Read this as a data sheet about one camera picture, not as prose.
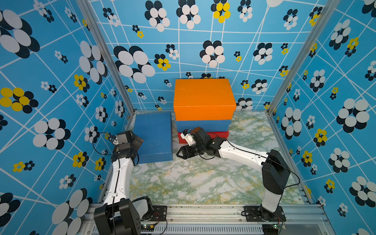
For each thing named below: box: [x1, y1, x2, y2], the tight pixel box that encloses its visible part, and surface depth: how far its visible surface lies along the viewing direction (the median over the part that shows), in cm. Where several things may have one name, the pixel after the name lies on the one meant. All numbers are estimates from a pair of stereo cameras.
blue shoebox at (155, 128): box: [133, 111, 173, 165], surface depth 91 cm
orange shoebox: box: [173, 78, 237, 121], surface depth 84 cm
